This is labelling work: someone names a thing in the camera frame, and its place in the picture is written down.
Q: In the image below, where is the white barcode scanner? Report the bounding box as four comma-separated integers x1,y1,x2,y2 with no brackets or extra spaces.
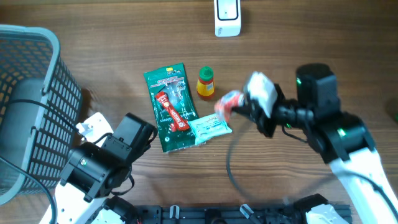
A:
213,0,242,37

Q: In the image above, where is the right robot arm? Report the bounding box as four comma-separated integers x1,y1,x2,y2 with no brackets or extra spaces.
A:
232,63,397,223

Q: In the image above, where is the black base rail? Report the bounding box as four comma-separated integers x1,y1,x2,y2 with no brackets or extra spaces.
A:
124,203,352,224

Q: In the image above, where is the black left camera cable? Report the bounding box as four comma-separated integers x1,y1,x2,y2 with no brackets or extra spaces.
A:
0,98,81,224

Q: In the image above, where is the red white small box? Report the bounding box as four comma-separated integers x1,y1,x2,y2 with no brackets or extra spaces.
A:
214,90,244,122

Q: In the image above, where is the red sauce bottle green cap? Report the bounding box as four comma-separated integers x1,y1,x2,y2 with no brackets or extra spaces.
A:
197,66,215,100

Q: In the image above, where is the grey mesh shopping basket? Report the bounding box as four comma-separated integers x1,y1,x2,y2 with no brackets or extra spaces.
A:
1,25,83,190

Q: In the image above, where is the teal wet wipes pack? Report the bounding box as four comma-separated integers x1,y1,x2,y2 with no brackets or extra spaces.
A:
188,113,233,145

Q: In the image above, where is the green 3M gloves packet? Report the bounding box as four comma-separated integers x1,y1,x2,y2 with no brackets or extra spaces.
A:
144,63,199,153

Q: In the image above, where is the red white snack packet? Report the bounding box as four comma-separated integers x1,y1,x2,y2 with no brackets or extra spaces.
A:
155,91,190,132

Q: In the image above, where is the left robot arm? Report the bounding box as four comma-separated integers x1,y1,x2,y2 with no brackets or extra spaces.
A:
41,113,157,223

